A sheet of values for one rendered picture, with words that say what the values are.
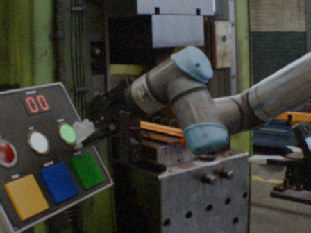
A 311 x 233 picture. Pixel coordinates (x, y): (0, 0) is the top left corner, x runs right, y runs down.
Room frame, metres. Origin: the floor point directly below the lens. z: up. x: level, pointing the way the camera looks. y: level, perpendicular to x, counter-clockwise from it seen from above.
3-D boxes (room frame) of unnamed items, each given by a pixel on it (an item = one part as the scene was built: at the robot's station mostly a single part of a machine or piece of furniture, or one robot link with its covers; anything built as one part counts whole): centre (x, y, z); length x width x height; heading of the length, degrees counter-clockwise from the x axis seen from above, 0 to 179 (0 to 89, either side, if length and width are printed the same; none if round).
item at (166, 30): (1.51, 0.03, 1.32); 0.42 x 0.20 x 0.10; 37
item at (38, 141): (0.90, 0.24, 1.09); 0.05 x 0.03 x 0.04; 127
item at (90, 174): (0.97, 0.15, 1.01); 0.07 x 0.05 x 0.07; 152
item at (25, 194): (0.79, 0.25, 1.01); 0.07 x 0.05 x 0.07; 152
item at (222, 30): (1.64, -0.27, 1.27); 0.09 x 0.02 x 0.17; 127
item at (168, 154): (1.51, 0.03, 0.96); 0.42 x 0.20 x 0.09; 37
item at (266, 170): (1.04, -0.27, 0.97); 0.09 x 0.03 x 0.06; 73
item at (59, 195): (0.88, 0.20, 1.01); 0.07 x 0.05 x 0.07; 152
